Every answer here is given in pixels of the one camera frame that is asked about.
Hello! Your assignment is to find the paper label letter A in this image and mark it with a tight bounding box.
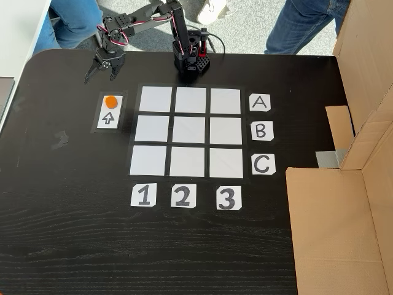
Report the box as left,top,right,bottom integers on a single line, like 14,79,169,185
249,93,271,112

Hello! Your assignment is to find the paper label letter B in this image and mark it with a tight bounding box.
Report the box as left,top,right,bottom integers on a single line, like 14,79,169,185
251,120,274,141

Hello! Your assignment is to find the grey duct tape strip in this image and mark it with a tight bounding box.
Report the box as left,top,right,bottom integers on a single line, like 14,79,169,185
315,148,349,169

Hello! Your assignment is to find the paper label number 3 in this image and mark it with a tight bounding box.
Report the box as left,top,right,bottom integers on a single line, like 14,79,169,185
216,185,243,211

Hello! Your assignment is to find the white nine-square grid sheet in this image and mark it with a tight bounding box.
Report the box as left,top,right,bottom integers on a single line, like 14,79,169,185
128,83,250,182

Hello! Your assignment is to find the paper label number 2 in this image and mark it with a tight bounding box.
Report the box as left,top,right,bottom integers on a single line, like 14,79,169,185
170,183,197,208

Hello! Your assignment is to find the white desk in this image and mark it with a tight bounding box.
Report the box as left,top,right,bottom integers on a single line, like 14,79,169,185
0,0,52,133

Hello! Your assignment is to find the black power cable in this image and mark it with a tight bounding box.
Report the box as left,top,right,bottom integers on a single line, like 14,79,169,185
206,33,227,55

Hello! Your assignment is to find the black and orange clamp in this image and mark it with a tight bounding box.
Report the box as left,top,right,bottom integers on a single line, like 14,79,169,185
196,27,210,59

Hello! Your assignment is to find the brown cardboard screen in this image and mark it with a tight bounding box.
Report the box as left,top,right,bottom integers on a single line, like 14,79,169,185
325,0,393,170
285,121,393,295

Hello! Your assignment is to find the grey flat device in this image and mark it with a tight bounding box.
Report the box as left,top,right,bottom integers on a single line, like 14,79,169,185
0,76,15,122

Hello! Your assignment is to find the paper label number 1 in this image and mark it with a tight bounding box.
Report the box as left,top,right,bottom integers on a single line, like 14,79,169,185
130,183,157,208

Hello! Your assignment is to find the white arrow paper sheet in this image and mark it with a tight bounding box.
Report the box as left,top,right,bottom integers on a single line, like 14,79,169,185
96,95,123,130

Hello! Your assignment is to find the paper label letter C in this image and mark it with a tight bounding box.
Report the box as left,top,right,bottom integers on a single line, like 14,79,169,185
251,153,276,175

